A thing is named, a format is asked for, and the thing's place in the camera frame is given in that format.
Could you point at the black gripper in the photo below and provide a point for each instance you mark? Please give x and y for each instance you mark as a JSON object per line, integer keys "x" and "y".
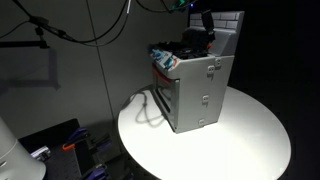
{"x": 201, "y": 4}

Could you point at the small red stove button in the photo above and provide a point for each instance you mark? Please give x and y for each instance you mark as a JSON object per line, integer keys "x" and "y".
{"x": 210, "y": 45}

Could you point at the blue stove knob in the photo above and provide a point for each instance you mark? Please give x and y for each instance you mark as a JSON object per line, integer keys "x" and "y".
{"x": 169, "y": 62}
{"x": 160, "y": 56}
{"x": 154, "y": 52}

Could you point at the grey toy stove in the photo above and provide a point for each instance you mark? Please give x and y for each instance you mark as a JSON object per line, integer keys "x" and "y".
{"x": 200, "y": 83}

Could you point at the black burner grate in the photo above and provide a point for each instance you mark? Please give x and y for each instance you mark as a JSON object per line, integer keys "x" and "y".
{"x": 191, "y": 53}

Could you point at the grey oven door with window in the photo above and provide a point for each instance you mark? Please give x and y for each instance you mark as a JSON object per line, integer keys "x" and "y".
{"x": 166, "y": 100}

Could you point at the black boom pole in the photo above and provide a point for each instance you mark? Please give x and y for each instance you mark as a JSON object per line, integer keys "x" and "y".
{"x": 40, "y": 21}

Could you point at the purple spring clamp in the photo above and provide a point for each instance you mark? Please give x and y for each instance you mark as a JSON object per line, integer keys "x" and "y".
{"x": 78, "y": 134}
{"x": 96, "y": 173}

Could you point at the black horizontal stand bar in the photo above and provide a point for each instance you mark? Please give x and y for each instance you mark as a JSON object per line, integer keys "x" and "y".
{"x": 23, "y": 44}

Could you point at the orange clamp lever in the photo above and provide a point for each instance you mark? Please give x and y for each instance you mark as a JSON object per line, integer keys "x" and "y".
{"x": 68, "y": 146}

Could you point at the black mounting board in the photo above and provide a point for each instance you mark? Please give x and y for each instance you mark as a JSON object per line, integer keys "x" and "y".
{"x": 56, "y": 133}

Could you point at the silver labelled metal block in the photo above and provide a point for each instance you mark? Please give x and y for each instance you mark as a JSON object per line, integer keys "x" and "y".
{"x": 40, "y": 153}

